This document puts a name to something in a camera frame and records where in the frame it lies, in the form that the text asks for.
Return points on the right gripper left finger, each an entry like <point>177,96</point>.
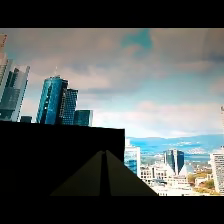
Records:
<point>85,180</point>

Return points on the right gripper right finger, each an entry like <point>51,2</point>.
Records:
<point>128,181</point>

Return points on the black garment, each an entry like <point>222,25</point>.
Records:
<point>40,156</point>

